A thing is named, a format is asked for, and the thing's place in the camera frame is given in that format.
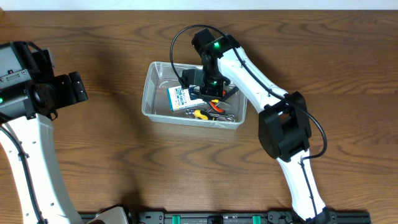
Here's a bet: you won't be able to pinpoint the clear plastic container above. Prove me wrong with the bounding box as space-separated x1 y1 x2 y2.
142 62 248 129

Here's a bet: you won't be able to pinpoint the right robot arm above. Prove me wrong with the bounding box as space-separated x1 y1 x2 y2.
178 25 331 223

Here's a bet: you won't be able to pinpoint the black yellow stubby screwdriver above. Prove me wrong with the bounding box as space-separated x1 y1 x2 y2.
193 110 216 121

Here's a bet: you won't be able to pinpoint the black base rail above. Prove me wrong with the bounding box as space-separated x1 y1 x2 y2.
80 206 372 224

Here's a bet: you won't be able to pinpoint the blue white cardboard box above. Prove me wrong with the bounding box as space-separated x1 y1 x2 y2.
167 86 206 111

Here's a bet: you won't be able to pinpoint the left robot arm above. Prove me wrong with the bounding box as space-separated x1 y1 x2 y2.
1 41 132 224

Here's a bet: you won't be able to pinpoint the silver offset wrench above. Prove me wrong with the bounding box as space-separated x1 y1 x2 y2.
185 109 235 122

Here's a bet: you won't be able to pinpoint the small black orange hammer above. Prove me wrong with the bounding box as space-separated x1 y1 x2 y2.
221 86 239 101

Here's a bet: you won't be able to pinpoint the red handled pliers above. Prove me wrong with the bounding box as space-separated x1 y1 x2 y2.
210 96 225 114

